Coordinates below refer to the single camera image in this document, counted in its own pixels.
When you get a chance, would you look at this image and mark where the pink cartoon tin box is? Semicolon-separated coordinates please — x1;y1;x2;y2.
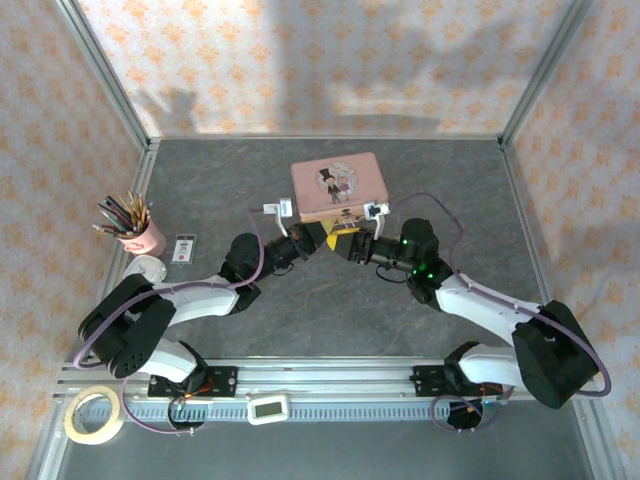
290;151;392;225

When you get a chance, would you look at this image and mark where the small black card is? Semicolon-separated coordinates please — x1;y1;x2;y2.
171;233;199;266

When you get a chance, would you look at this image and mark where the small white alarm clock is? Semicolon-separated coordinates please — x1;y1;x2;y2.
122;255;169;282

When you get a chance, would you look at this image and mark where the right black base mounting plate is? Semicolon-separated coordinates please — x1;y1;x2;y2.
411;364;464;399

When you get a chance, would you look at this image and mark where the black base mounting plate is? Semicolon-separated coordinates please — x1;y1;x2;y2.
411;364;464;399
147;365;239;399

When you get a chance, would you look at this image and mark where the pink pencil cup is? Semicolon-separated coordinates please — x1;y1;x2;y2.
117;219;168;257

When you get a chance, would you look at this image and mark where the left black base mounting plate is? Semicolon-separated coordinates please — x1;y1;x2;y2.
147;365;239;399

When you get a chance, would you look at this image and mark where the white digital timer display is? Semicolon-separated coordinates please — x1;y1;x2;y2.
245;391;292;427

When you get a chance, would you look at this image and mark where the beige masking tape roll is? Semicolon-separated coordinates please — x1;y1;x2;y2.
62;385;127;446

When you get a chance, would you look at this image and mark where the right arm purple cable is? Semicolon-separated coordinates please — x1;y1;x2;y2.
387;193;613;434

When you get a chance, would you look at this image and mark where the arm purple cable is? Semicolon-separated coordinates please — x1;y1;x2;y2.
387;193;613;434
73;206;282;435

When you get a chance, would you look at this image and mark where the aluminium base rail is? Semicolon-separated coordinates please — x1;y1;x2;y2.
54;356;599;402

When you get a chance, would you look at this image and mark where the right aluminium side rail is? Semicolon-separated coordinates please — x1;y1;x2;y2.
498;139;572;361

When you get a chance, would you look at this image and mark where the aluminium side rail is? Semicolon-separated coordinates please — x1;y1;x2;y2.
78;139;162;362
498;139;572;361

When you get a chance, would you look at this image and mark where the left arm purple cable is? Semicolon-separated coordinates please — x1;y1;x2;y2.
73;206;282;435

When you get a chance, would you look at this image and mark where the left aluminium side rail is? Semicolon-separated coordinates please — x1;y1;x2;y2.
78;139;162;362

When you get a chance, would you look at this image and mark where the grey slotted cable duct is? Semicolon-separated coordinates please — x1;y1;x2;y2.
79;399;504;422

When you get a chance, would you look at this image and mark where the right aluminium frame post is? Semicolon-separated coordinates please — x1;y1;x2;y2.
498;0;595;151

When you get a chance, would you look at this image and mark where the aluminium frame post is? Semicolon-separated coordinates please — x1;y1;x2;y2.
53;0;160;152
498;0;595;151

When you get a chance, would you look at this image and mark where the left aluminium frame post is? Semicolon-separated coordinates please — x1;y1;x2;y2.
53;0;160;152

